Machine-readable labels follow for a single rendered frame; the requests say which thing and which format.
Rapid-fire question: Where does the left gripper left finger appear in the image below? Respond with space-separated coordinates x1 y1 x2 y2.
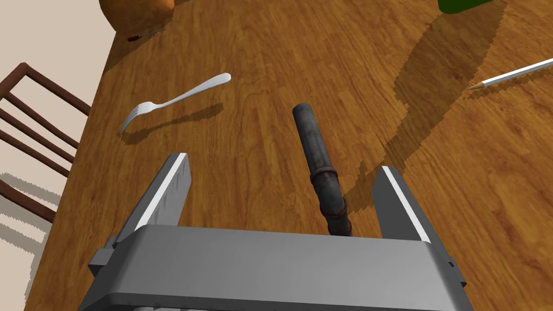
116 152 192 245

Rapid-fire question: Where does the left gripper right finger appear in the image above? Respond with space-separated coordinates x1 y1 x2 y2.
371 165 433 244

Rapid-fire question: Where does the dark grey pipe tool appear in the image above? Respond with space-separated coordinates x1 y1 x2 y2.
292 103 353 237

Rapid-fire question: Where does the silver fork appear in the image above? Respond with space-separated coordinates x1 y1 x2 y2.
119 72 232 134

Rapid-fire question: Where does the dark brown wooden chair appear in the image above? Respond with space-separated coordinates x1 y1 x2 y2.
0 62 92 224

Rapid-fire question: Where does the brown wooden table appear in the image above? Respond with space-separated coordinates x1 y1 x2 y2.
23 0 553 311

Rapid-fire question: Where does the white pencil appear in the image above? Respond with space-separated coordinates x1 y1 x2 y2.
467 57 553 91

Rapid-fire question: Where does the orange-brown round object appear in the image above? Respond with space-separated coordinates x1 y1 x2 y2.
98 0 176 35

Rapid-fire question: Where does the green object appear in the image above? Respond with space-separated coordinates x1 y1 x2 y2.
437 0 497 15

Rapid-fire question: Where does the small red-handled utensil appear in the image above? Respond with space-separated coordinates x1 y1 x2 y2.
127 28 166 43

